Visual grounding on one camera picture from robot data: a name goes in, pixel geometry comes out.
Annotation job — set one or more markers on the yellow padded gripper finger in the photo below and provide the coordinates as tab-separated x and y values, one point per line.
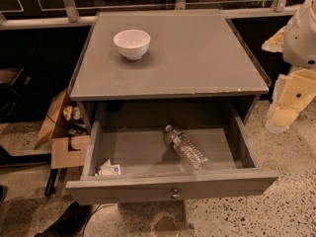
274	43
292	94

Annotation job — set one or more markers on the clear plastic water bottle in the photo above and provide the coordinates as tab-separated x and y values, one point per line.
180	142

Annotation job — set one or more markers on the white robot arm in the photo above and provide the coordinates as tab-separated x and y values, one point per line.
299	40

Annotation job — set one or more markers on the round metal drawer knob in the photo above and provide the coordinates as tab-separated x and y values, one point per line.
175	195

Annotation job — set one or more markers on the white ceramic bowl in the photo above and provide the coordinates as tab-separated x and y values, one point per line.
132	44

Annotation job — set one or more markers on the grey wooden nightstand cabinet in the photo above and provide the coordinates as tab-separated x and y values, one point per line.
193	53

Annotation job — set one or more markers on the white paper packets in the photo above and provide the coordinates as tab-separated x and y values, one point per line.
108	169

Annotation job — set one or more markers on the crumpled trash in box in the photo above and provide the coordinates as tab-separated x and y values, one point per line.
71	113

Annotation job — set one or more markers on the brown cardboard box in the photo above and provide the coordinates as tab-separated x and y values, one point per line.
66	150

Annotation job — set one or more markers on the black shoe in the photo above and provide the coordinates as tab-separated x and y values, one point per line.
69	223

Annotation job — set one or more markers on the metal window railing frame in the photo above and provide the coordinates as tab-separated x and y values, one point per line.
46	13

